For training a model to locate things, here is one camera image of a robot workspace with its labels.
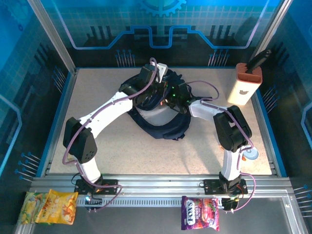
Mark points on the navy blue backpack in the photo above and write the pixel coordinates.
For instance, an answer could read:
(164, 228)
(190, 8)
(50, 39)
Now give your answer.
(156, 119)

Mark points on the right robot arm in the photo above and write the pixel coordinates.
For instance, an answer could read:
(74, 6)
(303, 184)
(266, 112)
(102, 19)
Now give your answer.
(231, 129)

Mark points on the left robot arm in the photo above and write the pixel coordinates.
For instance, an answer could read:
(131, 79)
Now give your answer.
(107, 114)

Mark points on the purple candy bag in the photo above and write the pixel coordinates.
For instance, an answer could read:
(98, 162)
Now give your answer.
(200, 214)

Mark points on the yellow chips snack bag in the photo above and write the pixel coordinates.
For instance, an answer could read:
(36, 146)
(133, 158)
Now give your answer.
(58, 207)

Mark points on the green yellow snack bag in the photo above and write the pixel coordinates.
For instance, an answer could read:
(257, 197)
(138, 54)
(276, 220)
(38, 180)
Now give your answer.
(28, 207)

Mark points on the white knife block orange top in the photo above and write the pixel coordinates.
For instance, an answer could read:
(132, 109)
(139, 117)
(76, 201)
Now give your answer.
(243, 87)

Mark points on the round blue white tape roll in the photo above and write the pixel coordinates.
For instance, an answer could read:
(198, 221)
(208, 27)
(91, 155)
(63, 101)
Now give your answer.
(252, 154)

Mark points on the small black controller box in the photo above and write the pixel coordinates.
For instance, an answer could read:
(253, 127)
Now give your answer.
(93, 201)
(229, 204)

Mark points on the aluminium front frame rail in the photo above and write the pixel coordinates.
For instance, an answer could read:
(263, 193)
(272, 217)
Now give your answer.
(158, 181)

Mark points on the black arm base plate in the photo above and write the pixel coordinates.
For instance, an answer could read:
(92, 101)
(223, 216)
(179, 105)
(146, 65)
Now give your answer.
(212, 186)
(108, 185)

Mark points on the aluminium frame post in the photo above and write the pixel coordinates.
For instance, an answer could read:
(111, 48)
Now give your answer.
(271, 29)
(52, 34)

